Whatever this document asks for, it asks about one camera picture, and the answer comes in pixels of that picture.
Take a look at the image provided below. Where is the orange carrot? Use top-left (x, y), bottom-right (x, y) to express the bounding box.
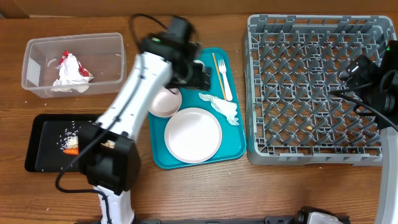
top-left (63, 148), bottom-right (79, 156)

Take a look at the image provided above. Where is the clear plastic bin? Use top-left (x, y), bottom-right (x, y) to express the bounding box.
top-left (21, 33), bottom-right (127, 98)

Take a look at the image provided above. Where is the red snack wrapper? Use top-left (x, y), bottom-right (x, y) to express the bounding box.
top-left (58, 50), bottom-right (93, 78)

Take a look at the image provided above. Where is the white napkin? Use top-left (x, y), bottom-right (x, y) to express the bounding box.
top-left (198, 93), bottom-right (239, 126)
top-left (50, 52), bottom-right (94, 93)

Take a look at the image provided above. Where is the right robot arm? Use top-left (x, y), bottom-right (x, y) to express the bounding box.
top-left (331, 40), bottom-right (397, 224)

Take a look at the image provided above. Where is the white plastic fork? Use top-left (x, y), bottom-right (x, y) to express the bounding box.
top-left (218, 59), bottom-right (233, 101)

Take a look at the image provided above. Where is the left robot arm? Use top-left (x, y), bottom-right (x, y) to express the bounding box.
top-left (76, 16), bottom-right (210, 223)

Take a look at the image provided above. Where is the grey dishwasher rack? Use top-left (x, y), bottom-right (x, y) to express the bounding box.
top-left (243, 14), bottom-right (396, 166)

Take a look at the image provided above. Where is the white round plate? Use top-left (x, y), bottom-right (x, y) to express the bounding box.
top-left (164, 108), bottom-right (223, 164)

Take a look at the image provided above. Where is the wooden chopstick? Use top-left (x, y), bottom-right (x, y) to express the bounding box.
top-left (212, 52), bottom-right (226, 100)

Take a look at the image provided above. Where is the teal serving tray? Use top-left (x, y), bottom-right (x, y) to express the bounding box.
top-left (148, 47), bottom-right (246, 169)

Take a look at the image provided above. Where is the white paper cup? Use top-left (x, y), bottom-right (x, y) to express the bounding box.
top-left (193, 60), bottom-right (206, 72)

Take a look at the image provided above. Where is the black plastic tray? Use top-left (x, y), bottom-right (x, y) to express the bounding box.
top-left (24, 114), bottom-right (99, 172)

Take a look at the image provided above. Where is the pink bowl with crumbs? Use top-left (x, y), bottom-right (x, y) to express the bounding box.
top-left (149, 87), bottom-right (182, 118)

